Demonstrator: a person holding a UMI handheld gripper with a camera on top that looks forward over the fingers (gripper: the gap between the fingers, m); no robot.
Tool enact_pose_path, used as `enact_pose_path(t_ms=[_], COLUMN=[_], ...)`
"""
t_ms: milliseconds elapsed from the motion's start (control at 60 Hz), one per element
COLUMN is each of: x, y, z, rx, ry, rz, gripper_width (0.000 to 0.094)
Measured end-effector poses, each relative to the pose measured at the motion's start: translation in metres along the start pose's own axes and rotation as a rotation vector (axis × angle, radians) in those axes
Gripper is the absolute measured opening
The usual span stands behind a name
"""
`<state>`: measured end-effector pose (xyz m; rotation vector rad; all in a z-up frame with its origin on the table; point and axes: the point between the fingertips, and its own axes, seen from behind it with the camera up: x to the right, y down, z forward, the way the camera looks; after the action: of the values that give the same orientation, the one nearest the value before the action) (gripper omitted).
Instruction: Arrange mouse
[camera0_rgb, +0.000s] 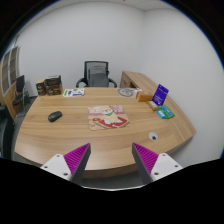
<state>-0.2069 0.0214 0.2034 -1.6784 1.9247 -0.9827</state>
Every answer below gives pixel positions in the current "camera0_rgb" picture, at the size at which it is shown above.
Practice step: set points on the wooden bookshelf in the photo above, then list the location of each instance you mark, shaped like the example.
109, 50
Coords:
9, 72

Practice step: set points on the black mesh office chair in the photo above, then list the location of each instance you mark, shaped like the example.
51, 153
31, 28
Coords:
96, 74

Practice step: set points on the black side chair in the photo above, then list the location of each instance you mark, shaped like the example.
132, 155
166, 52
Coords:
21, 95

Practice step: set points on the beige small box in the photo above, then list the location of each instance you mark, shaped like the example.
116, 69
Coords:
152, 105

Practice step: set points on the dark brown box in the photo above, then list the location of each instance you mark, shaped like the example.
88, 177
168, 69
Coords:
53, 85

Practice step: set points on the white green leaflet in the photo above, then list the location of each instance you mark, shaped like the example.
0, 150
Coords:
74, 92

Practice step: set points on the black computer mouse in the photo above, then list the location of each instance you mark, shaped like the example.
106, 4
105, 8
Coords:
54, 116

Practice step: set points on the orange brown box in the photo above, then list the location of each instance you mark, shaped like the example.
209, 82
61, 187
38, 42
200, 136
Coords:
143, 96

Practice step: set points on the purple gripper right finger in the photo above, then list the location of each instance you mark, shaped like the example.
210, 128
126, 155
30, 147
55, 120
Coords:
153, 166

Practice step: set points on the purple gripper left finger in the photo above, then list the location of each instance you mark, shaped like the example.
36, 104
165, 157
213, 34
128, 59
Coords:
71, 165

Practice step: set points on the wooden side desk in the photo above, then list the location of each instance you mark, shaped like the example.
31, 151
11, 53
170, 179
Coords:
137, 80

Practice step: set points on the purple standing card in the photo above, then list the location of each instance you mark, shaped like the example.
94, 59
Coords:
160, 95

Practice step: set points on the small brown box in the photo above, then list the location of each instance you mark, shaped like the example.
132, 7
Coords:
40, 86

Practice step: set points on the cartoon dog mouse pad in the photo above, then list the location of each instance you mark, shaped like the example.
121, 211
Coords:
107, 117

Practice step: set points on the green flat box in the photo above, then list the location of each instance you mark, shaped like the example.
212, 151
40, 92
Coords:
167, 111

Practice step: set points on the blue small box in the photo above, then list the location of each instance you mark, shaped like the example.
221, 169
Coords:
161, 114

